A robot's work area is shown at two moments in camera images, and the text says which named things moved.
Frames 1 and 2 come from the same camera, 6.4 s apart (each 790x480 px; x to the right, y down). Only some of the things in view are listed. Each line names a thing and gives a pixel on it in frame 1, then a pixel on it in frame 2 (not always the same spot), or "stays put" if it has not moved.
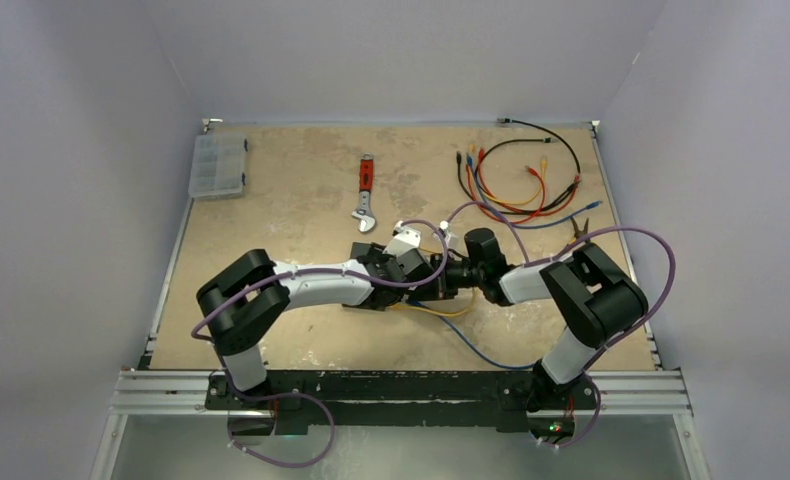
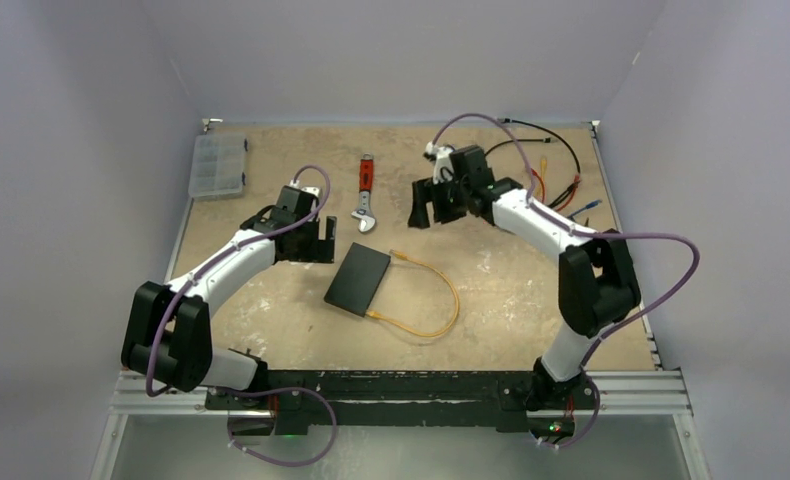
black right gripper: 449,291 to 426,191
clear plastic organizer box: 217,169 stays put
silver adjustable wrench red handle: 364,212 stays put
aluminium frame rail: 644,394 stays put
